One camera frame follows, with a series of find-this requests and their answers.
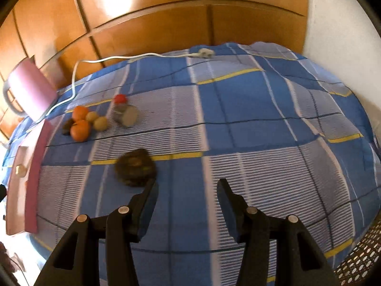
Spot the blue checked blanket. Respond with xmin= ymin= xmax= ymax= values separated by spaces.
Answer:
xmin=3 ymin=42 xmax=381 ymax=286

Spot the cut brown root piece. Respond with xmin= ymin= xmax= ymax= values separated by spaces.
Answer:
xmin=113 ymin=104 xmax=140 ymax=127

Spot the large dark brown fruit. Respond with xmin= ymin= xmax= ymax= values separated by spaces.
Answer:
xmin=115 ymin=148 xmax=157 ymax=188

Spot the wooden wardrobe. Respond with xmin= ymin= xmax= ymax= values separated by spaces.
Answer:
xmin=0 ymin=0 xmax=308 ymax=143

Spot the perforated white basket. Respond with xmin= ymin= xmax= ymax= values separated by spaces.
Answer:
xmin=333 ymin=214 xmax=381 ymax=286

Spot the small dark fruit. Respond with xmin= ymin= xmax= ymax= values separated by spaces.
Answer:
xmin=62 ymin=118 xmax=75 ymax=135

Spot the orange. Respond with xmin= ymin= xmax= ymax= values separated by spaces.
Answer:
xmin=72 ymin=106 xmax=90 ymax=123
xmin=70 ymin=120 xmax=91 ymax=142

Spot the pink tray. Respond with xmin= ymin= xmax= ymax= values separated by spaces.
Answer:
xmin=5 ymin=122 xmax=53 ymax=236

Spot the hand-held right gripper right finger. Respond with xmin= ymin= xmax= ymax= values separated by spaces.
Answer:
xmin=216 ymin=178 xmax=340 ymax=286

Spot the red patterned cloth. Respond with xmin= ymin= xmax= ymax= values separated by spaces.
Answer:
xmin=0 ymin=241 xmax=18 ymax=275

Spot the white power cable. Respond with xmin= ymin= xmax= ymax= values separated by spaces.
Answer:
xmin=28 ymin=52 xmax=194 ymax=126

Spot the pink electric kettle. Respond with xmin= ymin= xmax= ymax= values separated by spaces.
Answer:
xmin=2 ymin=55 xmax=58 ymax=121

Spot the white power plug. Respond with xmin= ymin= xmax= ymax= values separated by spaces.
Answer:
xmin=190 ymin=48 xmax=215 ymax=60

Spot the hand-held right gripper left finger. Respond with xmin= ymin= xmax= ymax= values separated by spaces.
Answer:
xmin=34 ymin=179 xmax=160 ymax=286

